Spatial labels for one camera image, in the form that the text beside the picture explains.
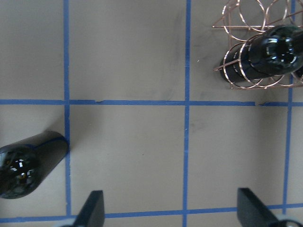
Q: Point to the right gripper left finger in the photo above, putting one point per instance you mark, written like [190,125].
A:
[92,213]

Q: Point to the copper wire wine rack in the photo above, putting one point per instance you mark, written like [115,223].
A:
[244,19]

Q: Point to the dark wine bottle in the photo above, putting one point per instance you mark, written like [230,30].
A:
[26,163]

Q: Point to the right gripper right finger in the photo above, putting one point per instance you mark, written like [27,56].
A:
[252,212]

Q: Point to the dark bottle in rack front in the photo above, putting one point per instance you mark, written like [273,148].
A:
[277,51]

